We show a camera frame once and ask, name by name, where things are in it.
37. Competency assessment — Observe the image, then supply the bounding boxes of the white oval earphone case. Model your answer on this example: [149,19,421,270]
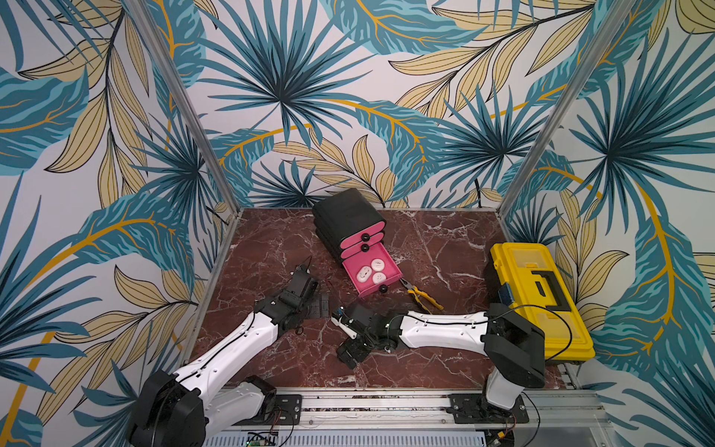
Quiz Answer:
[356,266,372,283]

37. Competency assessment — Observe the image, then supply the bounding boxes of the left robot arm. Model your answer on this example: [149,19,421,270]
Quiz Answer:
[125,263,320,446]

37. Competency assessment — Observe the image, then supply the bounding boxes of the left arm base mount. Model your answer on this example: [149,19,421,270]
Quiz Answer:
[233,394,303,427]

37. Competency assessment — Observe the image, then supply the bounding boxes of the black drawer cabinet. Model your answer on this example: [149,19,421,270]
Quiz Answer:
[311,188,385,264]

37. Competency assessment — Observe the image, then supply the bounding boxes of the aluminium rail frame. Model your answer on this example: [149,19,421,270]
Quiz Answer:
[203,387,619,446]

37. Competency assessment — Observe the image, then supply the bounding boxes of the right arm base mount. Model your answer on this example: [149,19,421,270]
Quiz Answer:
[446,393,530,426]

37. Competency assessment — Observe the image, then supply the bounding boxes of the yellow black pliers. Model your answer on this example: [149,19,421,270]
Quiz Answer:
[400,278,444,314]

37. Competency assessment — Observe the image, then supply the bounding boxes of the white round earphone case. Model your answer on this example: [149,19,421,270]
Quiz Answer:
[371,259,385,271]
[372,272,387,284]

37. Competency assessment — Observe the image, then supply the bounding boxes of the yellow toolbox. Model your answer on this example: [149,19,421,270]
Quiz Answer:
[490,242,595,363]

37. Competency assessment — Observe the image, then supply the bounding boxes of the pink drawer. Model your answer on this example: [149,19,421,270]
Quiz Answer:
[339,221,385,251]
[342,243,403,298]
[340,232,385,262]

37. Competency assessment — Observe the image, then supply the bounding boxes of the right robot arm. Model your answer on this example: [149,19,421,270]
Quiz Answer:
[331,304,546,411]

